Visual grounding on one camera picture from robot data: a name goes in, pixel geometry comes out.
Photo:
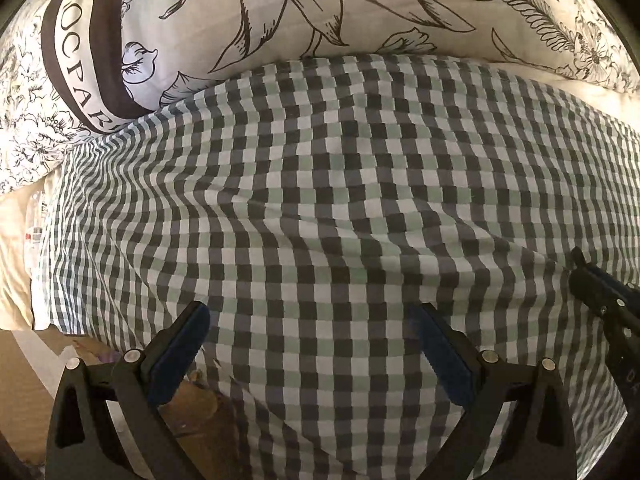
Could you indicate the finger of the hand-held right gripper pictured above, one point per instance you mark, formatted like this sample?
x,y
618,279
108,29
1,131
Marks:
x,y
600,295

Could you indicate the floral printed pillow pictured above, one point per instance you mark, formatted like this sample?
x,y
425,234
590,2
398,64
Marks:
x,y
350,0

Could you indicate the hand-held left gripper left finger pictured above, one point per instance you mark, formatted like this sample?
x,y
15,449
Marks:
x,y
185,345

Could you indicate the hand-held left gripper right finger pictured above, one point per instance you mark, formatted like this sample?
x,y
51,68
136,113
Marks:
x,y
440,350

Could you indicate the grey checked cloth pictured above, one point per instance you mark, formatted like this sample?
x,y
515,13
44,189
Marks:
x,y
325,210

